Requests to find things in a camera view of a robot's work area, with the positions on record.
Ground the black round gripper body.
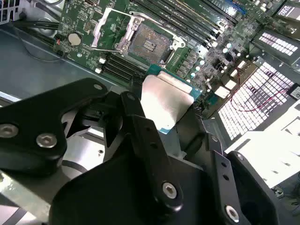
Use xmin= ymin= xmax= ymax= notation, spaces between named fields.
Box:
xmin=50 ymin=149 xmax=229 ymax=225

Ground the silver topped CPU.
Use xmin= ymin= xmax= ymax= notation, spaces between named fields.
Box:
xmin=140 ymin=63 xmax=203 ymax=136

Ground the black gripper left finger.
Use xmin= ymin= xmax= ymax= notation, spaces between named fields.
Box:
xmin=0 ymin=77 xmax=184 ymax=213

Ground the metal socket cover frame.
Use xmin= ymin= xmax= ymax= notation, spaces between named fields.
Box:
xmin=90 ymin=7 xmax=143 ymax=54

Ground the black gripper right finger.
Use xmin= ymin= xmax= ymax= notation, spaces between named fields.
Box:
xmin=175 ymin=105 xmax=280 ymax=225

